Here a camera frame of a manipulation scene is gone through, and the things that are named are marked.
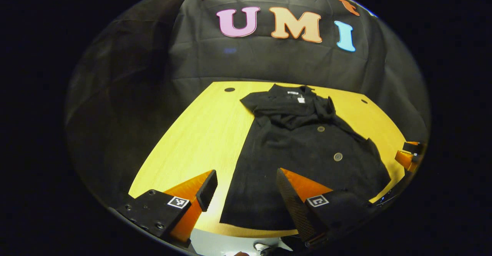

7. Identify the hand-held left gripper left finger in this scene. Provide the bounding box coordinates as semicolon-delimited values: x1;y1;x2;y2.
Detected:
115;170;218;243

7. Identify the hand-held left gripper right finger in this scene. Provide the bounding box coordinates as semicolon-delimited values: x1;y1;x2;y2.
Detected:
276;168;379;248

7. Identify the black button shirt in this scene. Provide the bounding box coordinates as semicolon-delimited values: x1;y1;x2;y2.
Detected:
219;84;392;231

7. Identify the person's white shoe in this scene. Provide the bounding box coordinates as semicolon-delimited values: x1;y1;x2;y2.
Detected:
253;241;283;252

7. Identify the black backdrop cloth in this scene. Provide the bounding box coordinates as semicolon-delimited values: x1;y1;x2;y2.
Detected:
65;0;431;210

